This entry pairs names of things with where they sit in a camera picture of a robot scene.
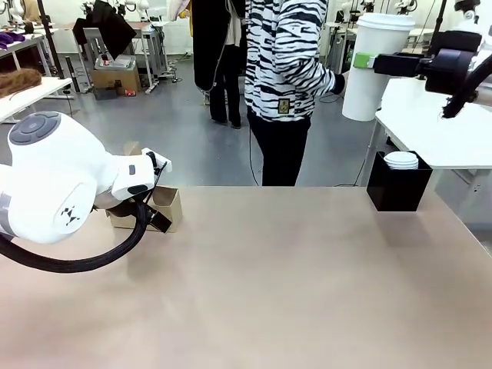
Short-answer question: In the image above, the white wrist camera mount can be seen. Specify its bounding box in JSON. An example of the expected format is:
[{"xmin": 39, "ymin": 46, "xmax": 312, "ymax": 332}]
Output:
[
  {"xmin": 141, "ymin": 148, "xmax": 173, "ymax": 171},
  {"xmin": 453, "ymin": 0, "xmax": 484, "ymax": 22}
]

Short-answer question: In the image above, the white paper cup with lid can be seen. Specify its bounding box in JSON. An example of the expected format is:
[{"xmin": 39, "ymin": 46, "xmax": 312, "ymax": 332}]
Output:
[{"xmin": 341, "ymin": 12, "xmax": 417, "ymax": 123}]

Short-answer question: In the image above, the black square box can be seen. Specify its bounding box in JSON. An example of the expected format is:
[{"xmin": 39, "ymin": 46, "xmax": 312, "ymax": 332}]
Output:
[{"xmin": 366, "ymin": 150, "xmax": 434, "ymax": 213}]

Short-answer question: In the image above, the person in zebra hoodie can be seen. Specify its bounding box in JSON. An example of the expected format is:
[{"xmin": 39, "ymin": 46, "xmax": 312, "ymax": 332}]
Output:
[{"xmin": 244, "ymin": 0, "xmax": 330, "ymax": 188}]

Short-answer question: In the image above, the short black post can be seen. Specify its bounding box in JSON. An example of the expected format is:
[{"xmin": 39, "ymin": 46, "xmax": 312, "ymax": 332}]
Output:
[{"xmin": 64, "ymin": 56, "xmax": 82, "ymax": 94}]

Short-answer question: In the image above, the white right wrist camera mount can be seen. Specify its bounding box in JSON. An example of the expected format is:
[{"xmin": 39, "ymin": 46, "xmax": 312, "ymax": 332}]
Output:
[{"xmin": 453, "ymin": 0, "xmax": 484, "ymax": 22}]

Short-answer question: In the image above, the black right arm cable sleeve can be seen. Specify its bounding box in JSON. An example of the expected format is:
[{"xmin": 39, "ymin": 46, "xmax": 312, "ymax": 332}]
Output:
[{"xmin": 440, "ymin": 57, "xmax": 492, "ymax": 120}]

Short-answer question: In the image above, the small cardboard box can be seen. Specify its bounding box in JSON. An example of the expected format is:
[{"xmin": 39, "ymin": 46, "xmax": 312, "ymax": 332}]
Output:
[{"xmin": 106, "ymin": 186, "xmax": 184, "ymax": 234}]

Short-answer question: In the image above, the brown cardboard box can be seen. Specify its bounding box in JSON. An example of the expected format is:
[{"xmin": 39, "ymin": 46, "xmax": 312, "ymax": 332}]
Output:
[{"xmin": 91, "ymin": 55, "xmax": 142, "ymax": 97}]

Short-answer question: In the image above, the black tripod pole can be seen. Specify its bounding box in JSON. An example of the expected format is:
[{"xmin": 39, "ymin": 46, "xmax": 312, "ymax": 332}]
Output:
[
  {"xmin": 429, "ymin": 0, "xmax": 449, "ymax": 35},
  {"xmin": 36, "ymin": 0, "xmax": 69, "ymax": 81}
]

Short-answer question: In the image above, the person in black coat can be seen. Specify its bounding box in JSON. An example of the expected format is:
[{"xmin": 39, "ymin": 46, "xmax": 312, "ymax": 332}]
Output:
[{"xmin": 168, "ymin": 0, "xmax": 248, "ymax": 130}]

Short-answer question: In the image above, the person's right forearm zebra sleeve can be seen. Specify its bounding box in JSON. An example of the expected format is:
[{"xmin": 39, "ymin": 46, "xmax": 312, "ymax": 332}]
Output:
[{"xmin": 303, "ymin": 57, "xmax": 346, "ymax": 95}]

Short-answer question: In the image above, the white side table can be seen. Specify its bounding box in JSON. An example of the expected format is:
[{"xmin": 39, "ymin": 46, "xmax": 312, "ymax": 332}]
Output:
[{"xmin": 0, "ymin": 76, "xmax": 74, "ymax": 124}]

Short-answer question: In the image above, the black left arm cable sleeve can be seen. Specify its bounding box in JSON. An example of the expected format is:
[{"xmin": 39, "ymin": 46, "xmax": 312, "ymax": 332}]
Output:
[{"xmin": 0, "ymin": 199, "xmax": 155, "ymax": 274}]

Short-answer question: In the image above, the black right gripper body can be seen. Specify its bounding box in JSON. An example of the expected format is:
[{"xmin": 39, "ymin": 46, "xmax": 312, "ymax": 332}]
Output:
[{"xmin": 424, "ymin": 33, "xmax": 484, "ymax": 93}]

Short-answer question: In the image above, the large white table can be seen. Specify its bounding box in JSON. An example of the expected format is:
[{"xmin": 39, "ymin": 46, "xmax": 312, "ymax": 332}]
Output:
[{"xmin": 367, "ymin": 78, "xmax": 492, "ymax": 189}]

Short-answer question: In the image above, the black hanging cloth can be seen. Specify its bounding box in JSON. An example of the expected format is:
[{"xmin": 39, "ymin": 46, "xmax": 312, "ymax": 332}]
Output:
[{"xmin": 72, "ymin": 0, "xmax": 138, "ymax": 62}]

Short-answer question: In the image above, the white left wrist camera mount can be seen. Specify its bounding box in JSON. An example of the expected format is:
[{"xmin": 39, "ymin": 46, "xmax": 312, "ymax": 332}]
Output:
[{"xmin": 141, "ymin": 148, "xmax": 173, "ymax": 171}]

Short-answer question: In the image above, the black arm cable sleeve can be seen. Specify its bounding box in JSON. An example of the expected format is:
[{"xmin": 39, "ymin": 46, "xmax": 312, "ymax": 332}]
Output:
[
  {"xmin": 440, "ymin": 57, "xmax": 492, "ymax": 120},
  {"xmin": 0, "ymin": 199, "xmax": 155, "ymax": 274}
]

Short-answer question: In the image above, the purple cloth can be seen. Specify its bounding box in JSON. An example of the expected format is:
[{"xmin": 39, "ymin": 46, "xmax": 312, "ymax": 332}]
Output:
[{"xmin": 0, "ymin": 32, "xmax": 25, "ymax": 50}]

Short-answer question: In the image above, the brown furry object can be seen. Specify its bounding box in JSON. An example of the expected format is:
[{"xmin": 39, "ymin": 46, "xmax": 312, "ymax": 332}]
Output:
[{"xmin": 0, "ymin": 68, "xmax": 42, "ymax": 98}]

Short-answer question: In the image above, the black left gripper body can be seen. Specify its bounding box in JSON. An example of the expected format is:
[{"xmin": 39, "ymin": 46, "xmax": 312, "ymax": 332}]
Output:
[{"xmin": 109, "ymin": 194, "xmax": 151, "ymax": 218}]

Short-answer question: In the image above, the grey metal frame table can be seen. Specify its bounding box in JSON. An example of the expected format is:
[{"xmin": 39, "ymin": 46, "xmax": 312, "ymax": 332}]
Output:
[{"xmin": 128, "ymin": 21, "xmax": 173, "ymax": 95}]

